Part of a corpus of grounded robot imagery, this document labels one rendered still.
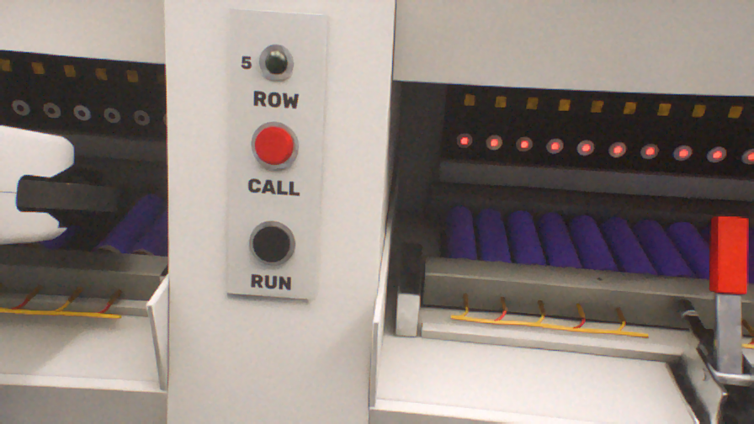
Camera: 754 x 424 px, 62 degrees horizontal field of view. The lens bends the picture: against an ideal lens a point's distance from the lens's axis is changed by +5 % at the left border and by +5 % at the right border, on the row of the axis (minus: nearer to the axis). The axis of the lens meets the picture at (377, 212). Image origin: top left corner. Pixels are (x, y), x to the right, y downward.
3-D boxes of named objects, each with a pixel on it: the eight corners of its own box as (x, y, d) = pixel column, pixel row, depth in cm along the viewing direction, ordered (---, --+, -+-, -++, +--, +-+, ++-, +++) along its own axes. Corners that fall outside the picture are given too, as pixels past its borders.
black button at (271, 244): (288, 264, 26) (289, 228, 26) (252, 262, 26) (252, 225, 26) (292, 257, 27) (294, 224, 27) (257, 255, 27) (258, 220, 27)
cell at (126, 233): (156, 188, 41) (108, 241, 35) (172, 210, 41) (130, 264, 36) (134, 199, 41) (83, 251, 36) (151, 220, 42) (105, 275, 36)
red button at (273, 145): (291, 166, 25) (292, 128, 25) (253, 163, 25) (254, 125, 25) (295, 163, 26) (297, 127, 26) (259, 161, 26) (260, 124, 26)
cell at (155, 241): (198, 220, 41) (160, 276, 36) (172, 219, 42) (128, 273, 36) (195, 197, 41) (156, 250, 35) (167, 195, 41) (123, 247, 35)
